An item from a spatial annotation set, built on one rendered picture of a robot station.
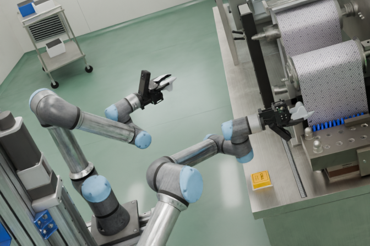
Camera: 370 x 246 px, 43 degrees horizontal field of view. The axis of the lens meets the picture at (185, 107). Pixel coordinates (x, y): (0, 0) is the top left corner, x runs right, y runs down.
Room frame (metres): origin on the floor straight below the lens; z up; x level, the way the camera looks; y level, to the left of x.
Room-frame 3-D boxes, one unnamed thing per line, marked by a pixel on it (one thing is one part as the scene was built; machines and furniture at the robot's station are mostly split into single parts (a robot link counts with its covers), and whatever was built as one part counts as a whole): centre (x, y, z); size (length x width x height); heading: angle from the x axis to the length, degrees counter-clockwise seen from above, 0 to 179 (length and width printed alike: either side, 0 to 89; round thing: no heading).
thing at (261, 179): (1.47, -0.19, 0.91); 0.07 x 0.07 x 0.02; 81
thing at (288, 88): (1.63, -0.41, 1.05); 0.06 x 0.05 x 0.31; 81
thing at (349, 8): (1.79, -0.77, 1.33); 0.07 x 0.07 x 0.07; 81
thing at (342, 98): (1.51, -0.55, 1.11); 0.23 x 0.01 x 0.18; 81
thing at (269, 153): (2.51, -0.63, 0.88); 2.52 x 0.66 x 0.04; 171
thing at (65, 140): (1.77, 0.53, 1.19); 0.15 x 0.12 x 0.55; 24
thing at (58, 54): (6.11, 1.34, 0.51); 0.91 x 0.58 x 1.02; 15
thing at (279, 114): (1.55, -0.32, 1.12); 0.12 x 0.08 x 0.09; 81
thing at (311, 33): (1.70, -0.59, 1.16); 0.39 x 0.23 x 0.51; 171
